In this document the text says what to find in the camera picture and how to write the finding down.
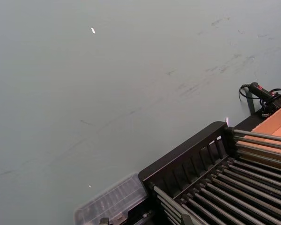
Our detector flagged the black rack with steel bars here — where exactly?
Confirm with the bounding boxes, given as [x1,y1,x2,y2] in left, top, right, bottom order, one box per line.
[138,121,281,225]

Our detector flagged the shallow brown cardboard tray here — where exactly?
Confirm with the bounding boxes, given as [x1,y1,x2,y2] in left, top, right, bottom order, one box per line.
[234,102,281,153]

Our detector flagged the black corded tool red switch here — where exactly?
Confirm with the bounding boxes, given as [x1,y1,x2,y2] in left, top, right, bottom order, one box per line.
[238,82,281,118]

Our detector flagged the clear plastic case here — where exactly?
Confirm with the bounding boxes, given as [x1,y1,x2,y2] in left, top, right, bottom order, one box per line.
[74,172,148,225]

